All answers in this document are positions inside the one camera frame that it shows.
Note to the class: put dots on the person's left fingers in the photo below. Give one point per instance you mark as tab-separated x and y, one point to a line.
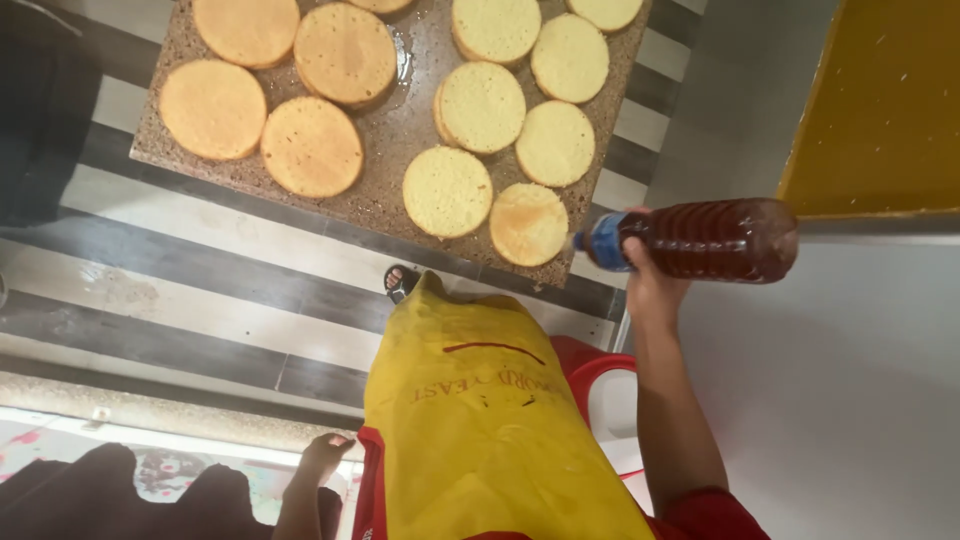
339	442

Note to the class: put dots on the brown liquid plastic bottle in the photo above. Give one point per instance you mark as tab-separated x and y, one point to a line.
712	240

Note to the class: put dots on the group of round sponge cakes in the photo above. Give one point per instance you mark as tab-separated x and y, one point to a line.
480	109

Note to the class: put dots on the black sandal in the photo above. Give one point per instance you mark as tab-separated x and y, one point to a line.
399	283

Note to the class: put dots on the person's right hand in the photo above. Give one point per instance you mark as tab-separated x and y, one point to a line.
651	289

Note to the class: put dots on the speckled granite table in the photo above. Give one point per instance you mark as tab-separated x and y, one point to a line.
397	135

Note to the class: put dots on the person's left hand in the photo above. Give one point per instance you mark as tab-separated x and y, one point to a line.
324	454

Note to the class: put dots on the yellow panel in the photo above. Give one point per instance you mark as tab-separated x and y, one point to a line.
885	105

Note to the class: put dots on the yellow apron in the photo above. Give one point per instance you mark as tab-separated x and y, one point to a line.
480	427

